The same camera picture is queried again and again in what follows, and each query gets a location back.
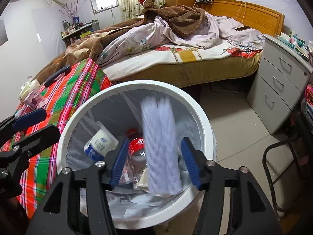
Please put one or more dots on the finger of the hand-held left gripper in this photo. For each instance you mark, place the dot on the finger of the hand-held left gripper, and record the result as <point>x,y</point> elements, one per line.
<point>36,138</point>
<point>29,119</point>

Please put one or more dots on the rose print bed sheet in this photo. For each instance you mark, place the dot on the rose print bed sheet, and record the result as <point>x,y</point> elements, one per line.
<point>190,53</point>

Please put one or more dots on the brown teddy bear red hat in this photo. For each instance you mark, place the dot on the brown teddy bear red hat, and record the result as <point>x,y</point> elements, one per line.
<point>149,3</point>

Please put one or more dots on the shelf with bottles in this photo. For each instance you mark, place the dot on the shelf with bottles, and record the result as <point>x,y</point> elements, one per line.
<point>78,33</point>

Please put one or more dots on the white foam net sleeve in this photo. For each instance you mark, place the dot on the white foam net sleeve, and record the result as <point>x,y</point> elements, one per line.
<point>161,139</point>

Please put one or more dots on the dark flat device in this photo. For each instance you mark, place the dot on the dark flat device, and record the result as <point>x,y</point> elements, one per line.
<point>242,28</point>

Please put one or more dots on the white yogurt cup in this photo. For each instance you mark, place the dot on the white yogurt cup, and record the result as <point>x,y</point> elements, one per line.
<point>100,143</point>

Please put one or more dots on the green white tissue box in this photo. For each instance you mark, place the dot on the green white tissue box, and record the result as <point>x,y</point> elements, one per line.
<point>28,87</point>

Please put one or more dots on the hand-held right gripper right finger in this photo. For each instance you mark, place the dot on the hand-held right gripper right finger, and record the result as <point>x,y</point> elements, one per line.
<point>193,161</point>

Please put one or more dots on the clear plastic bottle red label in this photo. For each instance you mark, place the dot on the clear plastic bottle red label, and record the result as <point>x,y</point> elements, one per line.
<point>137,146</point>

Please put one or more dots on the vase of bare branches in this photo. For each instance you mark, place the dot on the vase of bare branches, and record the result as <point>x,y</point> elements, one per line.
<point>72,11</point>

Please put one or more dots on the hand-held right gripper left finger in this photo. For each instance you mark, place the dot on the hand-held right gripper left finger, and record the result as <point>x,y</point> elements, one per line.
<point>119,161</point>

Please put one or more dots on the dark blue glasses case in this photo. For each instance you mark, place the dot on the dark blue glasses case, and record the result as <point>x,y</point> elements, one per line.
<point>57,75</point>

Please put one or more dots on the grey drawer cabinet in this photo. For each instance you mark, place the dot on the grey drawer cabinet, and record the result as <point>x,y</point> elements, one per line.
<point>276,78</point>

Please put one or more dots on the red green plaid tablecloth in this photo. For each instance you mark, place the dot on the red green plaid tablecloth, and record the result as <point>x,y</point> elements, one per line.
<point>73,85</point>

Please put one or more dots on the brown patterned blanket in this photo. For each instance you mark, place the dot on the brown patterned blanket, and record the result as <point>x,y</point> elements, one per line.
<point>80,51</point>

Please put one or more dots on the red milk carton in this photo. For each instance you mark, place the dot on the red milk carton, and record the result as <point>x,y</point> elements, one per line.
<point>32,98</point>

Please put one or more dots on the small window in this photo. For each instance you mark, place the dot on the small window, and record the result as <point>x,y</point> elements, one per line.
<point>104,0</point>

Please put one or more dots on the pile of small boxes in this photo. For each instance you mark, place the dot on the pile of small boxes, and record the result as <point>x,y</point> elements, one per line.
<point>296,42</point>

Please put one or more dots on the wooden headboard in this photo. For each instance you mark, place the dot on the wooden headboard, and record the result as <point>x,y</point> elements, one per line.
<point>259,14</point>

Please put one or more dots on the translucent bin liner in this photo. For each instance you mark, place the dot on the translucent bin liner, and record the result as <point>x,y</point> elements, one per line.
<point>117,107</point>

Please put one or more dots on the grey wall panel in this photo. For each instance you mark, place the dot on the grey wall panel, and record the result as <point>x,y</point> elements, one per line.
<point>3,33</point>

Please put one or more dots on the beige wrapper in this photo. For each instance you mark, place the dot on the beige wrapper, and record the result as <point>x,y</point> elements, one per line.
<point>141,180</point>

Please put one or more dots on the white round trash bin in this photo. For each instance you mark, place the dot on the white round trash bin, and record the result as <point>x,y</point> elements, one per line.
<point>203,127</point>

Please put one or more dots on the black metal chair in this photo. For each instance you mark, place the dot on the black metal chair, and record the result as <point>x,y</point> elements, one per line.
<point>267,156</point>

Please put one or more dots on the pale floral duvet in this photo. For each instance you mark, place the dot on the pale floral duvet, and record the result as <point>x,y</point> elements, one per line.
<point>137,36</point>

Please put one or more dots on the brown fleece blanket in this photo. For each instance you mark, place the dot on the brown fleece blanket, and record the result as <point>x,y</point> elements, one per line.
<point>181,17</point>

